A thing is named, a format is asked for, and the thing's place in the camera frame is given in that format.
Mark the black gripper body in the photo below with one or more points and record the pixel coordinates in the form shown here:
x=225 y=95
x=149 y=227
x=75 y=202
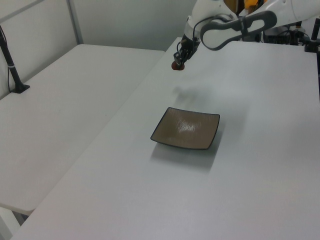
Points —
x=187 y=47

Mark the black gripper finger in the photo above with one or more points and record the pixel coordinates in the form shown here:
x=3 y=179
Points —
x=177 y=58
x=184 y=59

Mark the small round brown food item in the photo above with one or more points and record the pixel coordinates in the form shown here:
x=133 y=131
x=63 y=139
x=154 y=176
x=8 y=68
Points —
x=178 y=68

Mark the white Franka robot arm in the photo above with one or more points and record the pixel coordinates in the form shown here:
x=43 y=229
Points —
x=205 y=10

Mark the square brown ceramic plate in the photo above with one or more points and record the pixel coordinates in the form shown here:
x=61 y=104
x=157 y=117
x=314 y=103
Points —
x=185 y=130

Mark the yellow object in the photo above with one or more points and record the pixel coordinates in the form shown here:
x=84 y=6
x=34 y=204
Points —
x=251 y=3

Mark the dark background equipment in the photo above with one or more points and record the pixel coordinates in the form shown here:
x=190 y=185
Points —
x=285 y=36

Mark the black clamp stand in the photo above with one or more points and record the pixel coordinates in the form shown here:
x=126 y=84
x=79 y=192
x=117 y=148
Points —
x=312 y=42

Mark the grey metal frame post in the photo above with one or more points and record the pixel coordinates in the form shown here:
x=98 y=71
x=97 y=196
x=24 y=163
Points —
x=75 y=22

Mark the black camera pole with base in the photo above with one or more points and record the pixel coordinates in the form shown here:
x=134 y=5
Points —
x=11 y=67

